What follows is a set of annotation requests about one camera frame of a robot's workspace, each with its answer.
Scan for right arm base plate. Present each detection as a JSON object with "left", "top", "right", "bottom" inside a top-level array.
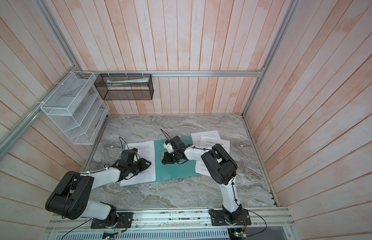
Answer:
[{"left": 209, "top": 209, "right": 252, "bottom": 227}]

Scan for camera cable black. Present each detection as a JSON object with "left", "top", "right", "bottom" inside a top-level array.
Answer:
[
  {"left": 119, "top": 137, "right": 130, "bottom": 150},
  {"left": 160, "top": 129, "right": 172, "bottom": 141}
]

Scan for green file folder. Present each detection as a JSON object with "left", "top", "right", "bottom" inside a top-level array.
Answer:
[{"left": 154, "top": 139, "right": 200, "bottom": 182}]

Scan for papers in black basket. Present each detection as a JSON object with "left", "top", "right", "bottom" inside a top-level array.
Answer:
[{"left": 106, "top": 78, "right": 150, "bottom": 88}]

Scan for horizontal aluminium wall bar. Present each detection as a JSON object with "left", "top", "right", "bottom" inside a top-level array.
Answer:
[{"left": 92, "top": 70, "right": 263, "bottom": 77}]

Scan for printed paper sheet middle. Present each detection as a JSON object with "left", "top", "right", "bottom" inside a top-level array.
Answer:
[{"left": 194, "top": 135, "right": 231, "bottom": 177}]

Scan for black mesh wall basket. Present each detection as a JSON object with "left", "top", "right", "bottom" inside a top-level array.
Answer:
[{"left": 94, "top": 73, "right": 154, "bottom": 101}]

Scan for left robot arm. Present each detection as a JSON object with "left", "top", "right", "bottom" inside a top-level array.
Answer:
[{"left": 45, "top": 148, "right": 152, "bottom": 228}]

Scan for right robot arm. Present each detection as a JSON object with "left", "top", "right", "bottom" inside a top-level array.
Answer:
[{"left": 162, "top": 136, "right": 243, "bottom": 226}]

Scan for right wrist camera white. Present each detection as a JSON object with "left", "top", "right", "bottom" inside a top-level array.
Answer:
[{"left": 163, "top": 141, "right": 174, "bottom": 153}]

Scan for right camera cable black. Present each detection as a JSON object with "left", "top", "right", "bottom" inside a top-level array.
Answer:
[{"left": 160, "top": 129, "right": 172, "bottom": 141}]

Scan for aluminium mounting rail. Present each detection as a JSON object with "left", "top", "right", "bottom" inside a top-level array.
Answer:
[{"left": 46, "top": 207, "right": 295, "bottom": 233}]

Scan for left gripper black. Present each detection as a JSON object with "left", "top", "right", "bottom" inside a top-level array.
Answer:
[{"left": 128, "top": 158, "right": 152, "bottom": 175}]

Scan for printed paper sheet front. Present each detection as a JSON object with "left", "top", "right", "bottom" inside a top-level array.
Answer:
[{"left": 119, "top": 141, "right": 159, "bottom": 187}]

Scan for white wire mesh shelf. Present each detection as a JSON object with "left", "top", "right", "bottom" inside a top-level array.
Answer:
[{"left": 41, "top": 72, "right": 109, "bottom": 145}]

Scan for left camera cable black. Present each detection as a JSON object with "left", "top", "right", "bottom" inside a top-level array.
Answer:
[{"left": 119, "top": 137, "right": 130, "bottom": 150}]

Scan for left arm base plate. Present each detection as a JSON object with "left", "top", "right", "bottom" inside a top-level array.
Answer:
[{"left": 91, "top": 212, "right": 134, "bottom": 229}]

